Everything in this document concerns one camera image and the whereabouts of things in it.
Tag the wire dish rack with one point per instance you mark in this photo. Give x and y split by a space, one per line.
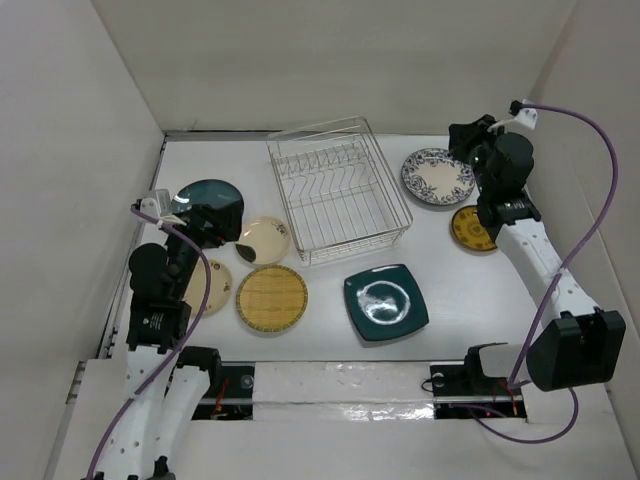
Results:
339 194

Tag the blue floral white plate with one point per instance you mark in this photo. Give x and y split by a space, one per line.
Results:
435 178

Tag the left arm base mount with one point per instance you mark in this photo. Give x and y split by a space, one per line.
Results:
231 397

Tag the woven bamboo round plate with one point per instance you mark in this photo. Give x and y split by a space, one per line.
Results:
272 299

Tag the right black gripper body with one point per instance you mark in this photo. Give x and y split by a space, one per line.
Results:
480 136

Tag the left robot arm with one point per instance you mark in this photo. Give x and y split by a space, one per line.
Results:
165 377

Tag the round teal glazed plate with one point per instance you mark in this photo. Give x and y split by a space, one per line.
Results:
218 195

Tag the cream plate with black blotch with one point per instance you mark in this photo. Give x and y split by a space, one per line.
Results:
263 241

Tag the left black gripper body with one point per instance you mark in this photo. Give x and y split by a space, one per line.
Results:
212 234

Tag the dark green square plate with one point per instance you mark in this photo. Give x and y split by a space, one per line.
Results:
385 303

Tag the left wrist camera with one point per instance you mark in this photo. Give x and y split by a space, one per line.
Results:
155 208

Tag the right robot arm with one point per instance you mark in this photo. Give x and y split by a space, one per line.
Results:
572 341

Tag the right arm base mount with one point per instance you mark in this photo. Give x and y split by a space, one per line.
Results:
457 396

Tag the small yellow patterned plate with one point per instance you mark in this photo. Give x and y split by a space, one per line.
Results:
468 231

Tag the cream plate with small flowers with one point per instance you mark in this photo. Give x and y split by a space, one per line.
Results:
220 288

